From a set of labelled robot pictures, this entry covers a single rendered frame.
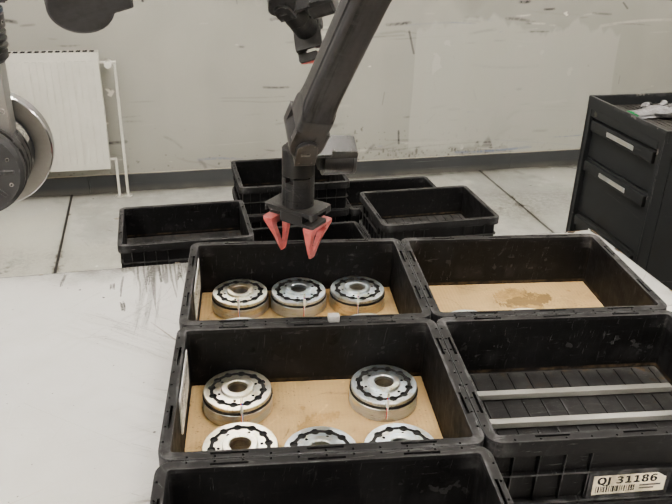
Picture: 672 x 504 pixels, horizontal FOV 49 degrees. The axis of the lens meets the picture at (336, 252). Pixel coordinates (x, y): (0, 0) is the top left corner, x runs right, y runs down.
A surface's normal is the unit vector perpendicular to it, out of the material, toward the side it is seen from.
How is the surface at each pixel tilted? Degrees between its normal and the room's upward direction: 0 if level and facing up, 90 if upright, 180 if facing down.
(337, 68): 123
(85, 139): 90
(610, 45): 90
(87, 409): 0
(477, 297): 0
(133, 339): 0
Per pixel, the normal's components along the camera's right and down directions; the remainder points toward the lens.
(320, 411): 0.03, -0.90
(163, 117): 0.23, 0.43
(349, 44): 0.12, 0.86
